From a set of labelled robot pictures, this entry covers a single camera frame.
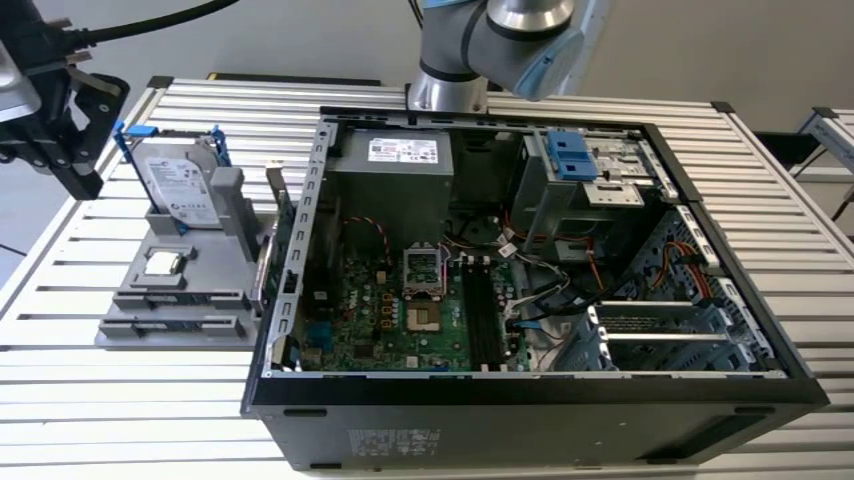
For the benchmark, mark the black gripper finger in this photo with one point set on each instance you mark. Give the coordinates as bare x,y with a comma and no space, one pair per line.
34,145
94,145

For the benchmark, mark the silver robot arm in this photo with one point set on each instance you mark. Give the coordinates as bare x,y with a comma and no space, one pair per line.
461,40

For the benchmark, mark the RAM slot white clips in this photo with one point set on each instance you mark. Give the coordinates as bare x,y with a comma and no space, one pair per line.
477,310

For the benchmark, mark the hard disk in blue carrier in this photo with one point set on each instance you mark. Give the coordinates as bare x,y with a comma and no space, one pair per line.
177,185

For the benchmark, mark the grey parts rack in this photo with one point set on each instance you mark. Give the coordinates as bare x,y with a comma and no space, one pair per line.
230,215

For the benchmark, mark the silver CPU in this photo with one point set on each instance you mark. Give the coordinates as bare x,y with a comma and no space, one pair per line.
162,263

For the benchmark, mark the green graphics card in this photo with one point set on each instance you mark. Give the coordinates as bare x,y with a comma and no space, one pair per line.
286,225

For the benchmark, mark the grey power supply unit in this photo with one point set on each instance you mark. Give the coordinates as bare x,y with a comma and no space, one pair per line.
394,225

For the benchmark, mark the green motherboard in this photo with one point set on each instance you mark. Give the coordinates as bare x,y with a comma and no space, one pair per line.
361,320

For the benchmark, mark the CPU socket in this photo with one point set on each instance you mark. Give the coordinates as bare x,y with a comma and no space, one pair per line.
423,317

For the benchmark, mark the blue plastic bay latch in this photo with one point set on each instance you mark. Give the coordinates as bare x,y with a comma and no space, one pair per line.
568,155

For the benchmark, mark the grey metal disk bay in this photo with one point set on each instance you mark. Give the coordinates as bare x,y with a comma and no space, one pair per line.
628,197

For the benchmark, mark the black PC case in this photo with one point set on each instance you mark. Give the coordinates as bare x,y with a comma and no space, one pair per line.
468,440

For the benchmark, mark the grey metal drive cage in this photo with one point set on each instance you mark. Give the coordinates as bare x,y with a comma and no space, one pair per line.
668,338

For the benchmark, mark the neighbouring slatted metal table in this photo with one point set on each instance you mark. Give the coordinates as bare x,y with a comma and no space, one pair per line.
841,140

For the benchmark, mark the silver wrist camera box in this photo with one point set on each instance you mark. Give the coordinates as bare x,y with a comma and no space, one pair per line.
17,85

